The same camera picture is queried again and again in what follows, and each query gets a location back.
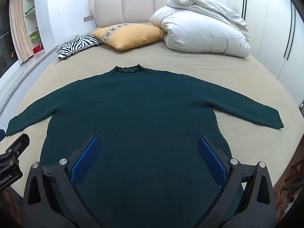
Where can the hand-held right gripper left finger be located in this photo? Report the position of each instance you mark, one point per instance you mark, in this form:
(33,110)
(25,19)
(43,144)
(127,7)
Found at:
(85,159)

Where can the white pillow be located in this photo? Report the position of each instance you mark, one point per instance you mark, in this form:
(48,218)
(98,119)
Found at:
(201,30)

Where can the dark green sweater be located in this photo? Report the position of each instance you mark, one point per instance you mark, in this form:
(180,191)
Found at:
(142,111)

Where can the bed with beige sheet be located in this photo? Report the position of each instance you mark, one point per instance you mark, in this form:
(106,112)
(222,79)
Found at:
(213,64)

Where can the folded beige blanket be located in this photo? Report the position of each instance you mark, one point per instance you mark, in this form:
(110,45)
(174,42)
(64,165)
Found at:
(201,2)

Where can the pink curtain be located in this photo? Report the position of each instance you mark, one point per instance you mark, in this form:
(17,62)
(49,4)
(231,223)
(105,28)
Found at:
(20,28)

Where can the dark window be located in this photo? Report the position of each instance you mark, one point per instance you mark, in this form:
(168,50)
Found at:
(6,47)

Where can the wall socket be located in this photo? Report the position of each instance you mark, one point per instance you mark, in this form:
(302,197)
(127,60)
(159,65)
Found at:
(88,18)

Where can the beige padded headboard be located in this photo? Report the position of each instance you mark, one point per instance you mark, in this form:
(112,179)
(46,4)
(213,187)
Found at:
(137,4)

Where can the white wardrobe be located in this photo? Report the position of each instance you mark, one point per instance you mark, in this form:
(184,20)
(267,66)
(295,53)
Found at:
(266,28)

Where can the red box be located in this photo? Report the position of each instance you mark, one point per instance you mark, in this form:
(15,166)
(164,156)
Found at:
(37,49)

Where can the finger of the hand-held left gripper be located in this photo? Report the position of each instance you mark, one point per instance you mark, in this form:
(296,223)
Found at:
(2,136)
(20,143)

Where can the zebra striped pillow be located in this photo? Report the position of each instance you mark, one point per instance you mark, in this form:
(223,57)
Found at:
(76,44)

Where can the white window ledge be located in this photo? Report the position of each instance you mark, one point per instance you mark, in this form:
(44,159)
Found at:
(23,76)

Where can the green tray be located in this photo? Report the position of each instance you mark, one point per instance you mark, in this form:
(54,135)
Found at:
(33,36)

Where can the yellow pillow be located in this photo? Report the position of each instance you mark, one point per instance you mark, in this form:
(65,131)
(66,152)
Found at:
(133,36)

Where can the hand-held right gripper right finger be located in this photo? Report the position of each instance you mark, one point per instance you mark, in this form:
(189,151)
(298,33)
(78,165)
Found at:
(210,159)

